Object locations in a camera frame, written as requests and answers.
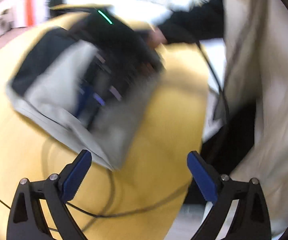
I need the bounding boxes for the person's beige coat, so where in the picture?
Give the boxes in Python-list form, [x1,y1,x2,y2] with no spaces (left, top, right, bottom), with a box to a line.
[214,0,288,239]

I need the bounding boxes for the person's right hand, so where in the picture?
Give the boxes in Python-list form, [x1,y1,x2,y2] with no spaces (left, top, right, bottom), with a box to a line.
[145,28,167,49]

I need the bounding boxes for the beige and black jacket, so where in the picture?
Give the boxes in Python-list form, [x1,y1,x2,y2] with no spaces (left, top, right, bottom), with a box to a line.
[6,27,164,170]

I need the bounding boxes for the person's black sleeve forearm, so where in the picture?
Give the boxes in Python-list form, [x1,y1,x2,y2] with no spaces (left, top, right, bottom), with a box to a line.
[158,0,224,44]

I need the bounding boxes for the orange door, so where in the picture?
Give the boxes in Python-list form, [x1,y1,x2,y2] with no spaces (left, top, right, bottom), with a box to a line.
[26,0,35,27]

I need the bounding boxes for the black cable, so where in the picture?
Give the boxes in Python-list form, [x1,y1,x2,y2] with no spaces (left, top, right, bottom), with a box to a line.
[0,41,231,233]

